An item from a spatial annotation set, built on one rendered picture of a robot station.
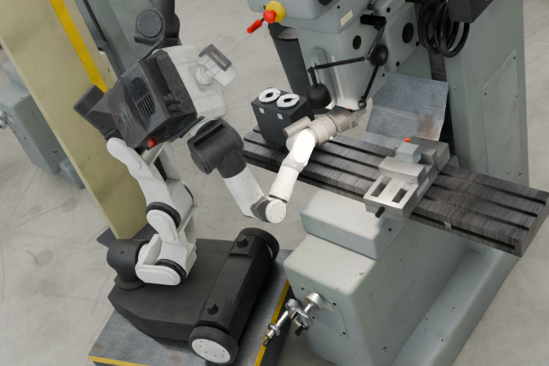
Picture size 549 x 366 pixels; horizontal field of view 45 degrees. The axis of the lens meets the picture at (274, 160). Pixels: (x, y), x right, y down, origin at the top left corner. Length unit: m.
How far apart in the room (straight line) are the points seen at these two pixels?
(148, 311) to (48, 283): 1.41
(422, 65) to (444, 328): 1.10
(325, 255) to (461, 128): 0.73
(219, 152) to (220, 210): 2.02
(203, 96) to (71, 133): 1.67
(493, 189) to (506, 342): 0.97
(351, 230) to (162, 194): 0.70
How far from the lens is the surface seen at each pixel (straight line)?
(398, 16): 2.27
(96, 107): 2.33
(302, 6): 1.89
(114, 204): 3.96
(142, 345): 3.04
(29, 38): 3.46
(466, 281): 3.10
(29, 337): 4.00
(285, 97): 2.63
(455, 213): 2.28
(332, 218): 2.46
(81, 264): 4.21
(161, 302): 2.91
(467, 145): 2.74
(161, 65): 2.05
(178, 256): 2.75
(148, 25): 2.12
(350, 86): 2.16
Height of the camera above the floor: 2.60
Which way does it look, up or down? 38 degrees down
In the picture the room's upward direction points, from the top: 19 degrees counter-clockwise
